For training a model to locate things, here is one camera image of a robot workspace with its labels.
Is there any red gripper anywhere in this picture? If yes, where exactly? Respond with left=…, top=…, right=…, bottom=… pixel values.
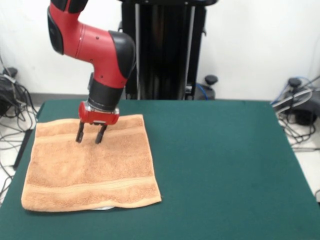
left=75, top=101, right=121, bottom=145

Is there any tan terry towel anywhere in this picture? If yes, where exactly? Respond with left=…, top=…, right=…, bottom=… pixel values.
left=21, top=114, right=163, bottom=213

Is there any dark grey stand base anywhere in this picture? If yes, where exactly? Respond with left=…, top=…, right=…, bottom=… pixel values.
left=272, top=77, right=320, bottom=126
left=0, top=67, right=28, bottom=118

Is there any dark green table cloth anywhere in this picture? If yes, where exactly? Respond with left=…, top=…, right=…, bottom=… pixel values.
left=0, top=99, right=320, bottom=240

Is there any black cable bundle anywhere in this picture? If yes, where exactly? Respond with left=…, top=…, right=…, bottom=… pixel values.
left=274, top=112, right=320, bottom=152
left=0, top=82, right=38, bottom=201

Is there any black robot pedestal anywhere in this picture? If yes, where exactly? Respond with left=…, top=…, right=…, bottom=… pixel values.
left=117, top=0, right=218, bottom=101

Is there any short blue cable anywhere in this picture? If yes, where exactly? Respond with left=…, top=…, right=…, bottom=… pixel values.
left=195, top=83, right=208, bottom=100

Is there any long blue cable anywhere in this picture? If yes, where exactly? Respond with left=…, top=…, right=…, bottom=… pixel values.
left=270, top=76, right=316, bottom=106

